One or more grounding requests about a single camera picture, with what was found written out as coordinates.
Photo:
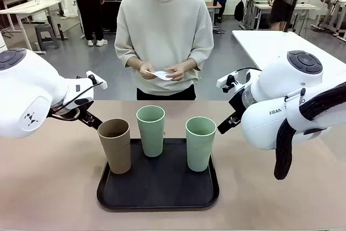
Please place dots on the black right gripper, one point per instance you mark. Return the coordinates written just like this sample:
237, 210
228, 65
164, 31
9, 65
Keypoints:
237, 105

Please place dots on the brown tall cup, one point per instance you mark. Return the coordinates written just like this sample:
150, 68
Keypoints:
116, 147

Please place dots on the white workbench table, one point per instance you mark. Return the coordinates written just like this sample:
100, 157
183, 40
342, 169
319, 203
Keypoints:
262, 6

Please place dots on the black backpack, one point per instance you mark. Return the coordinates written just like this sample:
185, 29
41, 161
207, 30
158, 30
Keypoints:
239, 10

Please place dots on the green tall cup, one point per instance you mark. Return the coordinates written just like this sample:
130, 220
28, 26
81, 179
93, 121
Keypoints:
151, 139
200, 150

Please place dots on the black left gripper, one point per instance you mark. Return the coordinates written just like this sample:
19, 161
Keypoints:
86, 116

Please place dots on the white desk with legs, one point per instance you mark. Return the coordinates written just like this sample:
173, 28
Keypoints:
29, 7

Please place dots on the black camera stand pole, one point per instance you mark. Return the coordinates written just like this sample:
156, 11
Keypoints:
287, 22

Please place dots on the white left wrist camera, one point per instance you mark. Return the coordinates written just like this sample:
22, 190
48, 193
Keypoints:
97, 80

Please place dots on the grey plastic stool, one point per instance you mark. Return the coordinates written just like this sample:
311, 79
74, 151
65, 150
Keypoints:
46, 35

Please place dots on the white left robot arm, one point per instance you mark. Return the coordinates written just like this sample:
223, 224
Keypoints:
27, 87

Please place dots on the person's right forearm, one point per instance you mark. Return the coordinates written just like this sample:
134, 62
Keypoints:
135, 62

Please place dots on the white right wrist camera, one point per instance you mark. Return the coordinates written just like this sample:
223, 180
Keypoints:
227, 80

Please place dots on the bystander in black shorts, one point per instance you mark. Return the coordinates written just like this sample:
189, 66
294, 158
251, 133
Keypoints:
281, 6

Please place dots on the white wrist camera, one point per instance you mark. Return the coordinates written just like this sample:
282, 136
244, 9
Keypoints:
97, 80
227, 80

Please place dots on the person's right hand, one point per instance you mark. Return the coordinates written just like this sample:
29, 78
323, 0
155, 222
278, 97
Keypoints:
147, 71

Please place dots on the person in beige sweater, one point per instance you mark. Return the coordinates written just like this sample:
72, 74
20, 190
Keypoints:
165, 25

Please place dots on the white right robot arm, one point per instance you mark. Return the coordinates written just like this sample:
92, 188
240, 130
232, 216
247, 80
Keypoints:
270, 122

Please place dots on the large white table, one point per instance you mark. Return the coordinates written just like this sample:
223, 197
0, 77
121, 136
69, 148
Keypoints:
259, 47

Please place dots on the person's left forearm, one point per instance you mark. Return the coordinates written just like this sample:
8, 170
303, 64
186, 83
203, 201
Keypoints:
187, 63

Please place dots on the white paper doily coaster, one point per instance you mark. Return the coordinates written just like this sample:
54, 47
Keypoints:
160, 74

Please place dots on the bystander in grey top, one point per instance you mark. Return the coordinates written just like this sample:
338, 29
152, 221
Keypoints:
90, 6

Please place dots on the black plastic tray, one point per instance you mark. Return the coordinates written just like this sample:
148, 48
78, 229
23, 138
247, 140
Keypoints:
156, 187

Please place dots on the person's left hand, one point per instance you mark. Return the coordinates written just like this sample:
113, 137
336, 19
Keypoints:
178, 72

